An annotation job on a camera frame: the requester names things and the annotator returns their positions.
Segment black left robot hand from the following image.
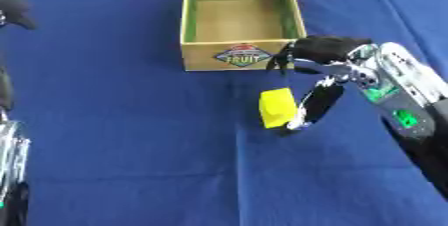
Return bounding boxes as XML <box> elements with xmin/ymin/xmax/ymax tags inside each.
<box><xmin>0</xmin><ymin>0</ymin><xmax>39</xmax><ymax>31</ymax></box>

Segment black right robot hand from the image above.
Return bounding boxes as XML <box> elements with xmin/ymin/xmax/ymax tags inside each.
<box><xmin>264</xmin><ymin>35</ymin><xmax>375</xmax><ymax>136</ymax></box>

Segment yellow block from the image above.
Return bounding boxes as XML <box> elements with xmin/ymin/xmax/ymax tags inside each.
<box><xmin>257</xmin><ymin>87</ymin><xmax>298</xmax><ymax>130</ymax></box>

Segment tan cardboard box green inside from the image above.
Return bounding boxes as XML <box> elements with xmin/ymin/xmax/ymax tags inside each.
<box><xmin>178</xmin><ymin>0</ymin><xmax>308</xmax><ymax>72</ymax></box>

